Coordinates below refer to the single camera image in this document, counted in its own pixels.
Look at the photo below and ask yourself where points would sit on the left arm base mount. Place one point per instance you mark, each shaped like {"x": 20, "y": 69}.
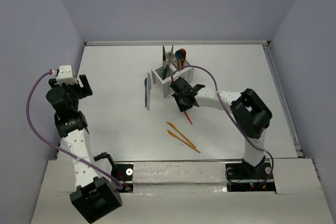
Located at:
{"x": 124, "y": 174}

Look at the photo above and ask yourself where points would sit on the metal knife teal handle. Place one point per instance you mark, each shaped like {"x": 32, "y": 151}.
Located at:
{"x": 167, "y": 66}

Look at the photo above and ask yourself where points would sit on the orange-red plastic knife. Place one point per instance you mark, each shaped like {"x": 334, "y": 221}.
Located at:
{"x": 188, "y": 117}

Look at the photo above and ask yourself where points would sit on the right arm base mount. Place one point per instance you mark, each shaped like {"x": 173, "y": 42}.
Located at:
{"x": 239, "y": 181}

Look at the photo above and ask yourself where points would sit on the blue plastic knife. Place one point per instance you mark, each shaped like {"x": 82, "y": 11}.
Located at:
{"x": 145, "y": 93}

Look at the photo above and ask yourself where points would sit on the pink plastic knife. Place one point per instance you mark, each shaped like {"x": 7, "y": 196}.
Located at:
{"x": 148, "y": 90}

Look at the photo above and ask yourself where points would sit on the metal knife black handle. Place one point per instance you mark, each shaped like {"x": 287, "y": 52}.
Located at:
{"x": 163, "y": 63}

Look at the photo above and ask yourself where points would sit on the blue plastic spoon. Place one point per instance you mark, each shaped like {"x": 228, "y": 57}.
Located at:
{"x": 178, "y": 53}

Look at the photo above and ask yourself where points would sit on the white two-compartment utensil caddy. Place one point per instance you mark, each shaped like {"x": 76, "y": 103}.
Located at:
{"x": 164, "y": 84}

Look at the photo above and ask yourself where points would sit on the orange-red plastic spoon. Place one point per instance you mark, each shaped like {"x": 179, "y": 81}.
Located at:
{"x": 183, "y": 52}

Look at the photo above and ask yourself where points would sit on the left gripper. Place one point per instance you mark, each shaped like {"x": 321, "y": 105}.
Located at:
{"x": 84, "y": 91}

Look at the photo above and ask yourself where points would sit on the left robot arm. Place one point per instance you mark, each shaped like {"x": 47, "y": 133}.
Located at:
{"x": 97, "y": 192}

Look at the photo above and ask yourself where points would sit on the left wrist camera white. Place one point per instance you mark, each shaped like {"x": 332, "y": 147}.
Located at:
{"x": 65, "y": 75}

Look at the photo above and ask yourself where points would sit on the yellow plastic knife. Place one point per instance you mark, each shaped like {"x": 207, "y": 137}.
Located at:
{"x": 180, "y": 134}
{"x": 183, "y": 141}

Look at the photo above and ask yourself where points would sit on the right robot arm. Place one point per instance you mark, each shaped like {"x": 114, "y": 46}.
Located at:
{"x": 249, "y": 114}

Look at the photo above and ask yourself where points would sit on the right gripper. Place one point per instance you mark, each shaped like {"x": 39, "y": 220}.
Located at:
{"x": 182, "y": 107}

